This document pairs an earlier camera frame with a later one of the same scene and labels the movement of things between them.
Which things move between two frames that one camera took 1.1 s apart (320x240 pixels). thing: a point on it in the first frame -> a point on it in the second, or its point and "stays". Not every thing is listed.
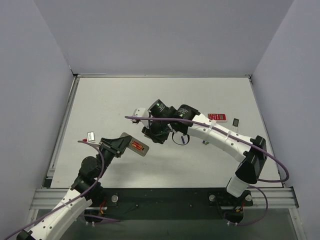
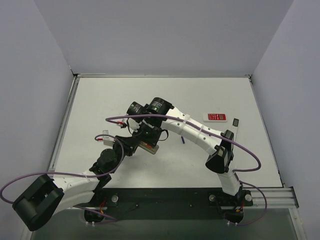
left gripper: x=111 y=146 -> x=135 y=147
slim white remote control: x=235 y=124 stays
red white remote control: x=220 y=117 stays
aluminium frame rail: x=277 y=198 stays
